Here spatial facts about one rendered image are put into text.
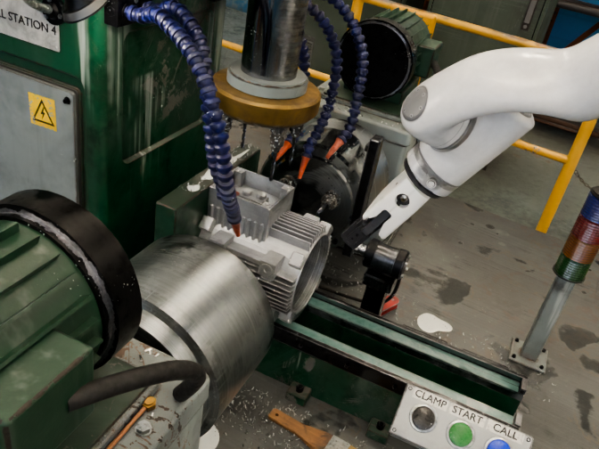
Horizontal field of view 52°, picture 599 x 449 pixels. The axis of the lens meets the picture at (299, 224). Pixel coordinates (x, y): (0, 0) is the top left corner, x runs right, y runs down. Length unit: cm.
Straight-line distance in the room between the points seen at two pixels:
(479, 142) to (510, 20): 327
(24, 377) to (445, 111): 53
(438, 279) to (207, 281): 87
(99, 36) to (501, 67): 55
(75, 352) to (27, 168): 66
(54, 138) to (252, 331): 45
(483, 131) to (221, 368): 45
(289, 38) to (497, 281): 96
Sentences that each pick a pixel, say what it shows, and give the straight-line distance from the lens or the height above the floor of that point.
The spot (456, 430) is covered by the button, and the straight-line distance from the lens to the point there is 85.
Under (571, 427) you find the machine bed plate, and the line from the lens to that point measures 137.
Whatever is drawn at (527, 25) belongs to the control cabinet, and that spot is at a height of 97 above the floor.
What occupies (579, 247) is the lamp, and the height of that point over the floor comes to 111.
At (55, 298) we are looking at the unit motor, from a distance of 54.
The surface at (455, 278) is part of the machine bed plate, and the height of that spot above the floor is 80.
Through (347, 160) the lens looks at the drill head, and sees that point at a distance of 124.
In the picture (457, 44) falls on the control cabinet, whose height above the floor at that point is 75.
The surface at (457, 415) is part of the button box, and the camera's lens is 86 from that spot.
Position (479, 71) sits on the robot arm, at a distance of 75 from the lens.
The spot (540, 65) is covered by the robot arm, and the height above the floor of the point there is 150.
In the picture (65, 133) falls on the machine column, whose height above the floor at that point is 123.
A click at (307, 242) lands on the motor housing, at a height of 110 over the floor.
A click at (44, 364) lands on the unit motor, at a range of 51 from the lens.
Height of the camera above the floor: 167
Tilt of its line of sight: 32 degrees down
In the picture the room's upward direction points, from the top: 11 degrees clockwise
